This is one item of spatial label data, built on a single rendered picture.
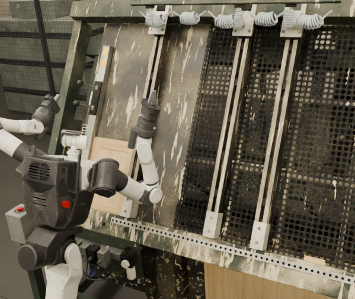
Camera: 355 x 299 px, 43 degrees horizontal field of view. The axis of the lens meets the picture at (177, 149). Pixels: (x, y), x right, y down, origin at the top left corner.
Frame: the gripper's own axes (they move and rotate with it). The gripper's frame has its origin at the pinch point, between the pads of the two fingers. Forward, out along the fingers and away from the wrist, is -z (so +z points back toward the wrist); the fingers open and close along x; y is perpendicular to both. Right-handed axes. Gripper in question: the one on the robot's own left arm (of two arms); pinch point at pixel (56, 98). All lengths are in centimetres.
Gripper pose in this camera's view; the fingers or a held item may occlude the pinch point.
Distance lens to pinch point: 264.6
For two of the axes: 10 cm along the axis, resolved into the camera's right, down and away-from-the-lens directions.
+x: 2.7, 6.5, 7.1
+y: 8.8, 1.3, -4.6
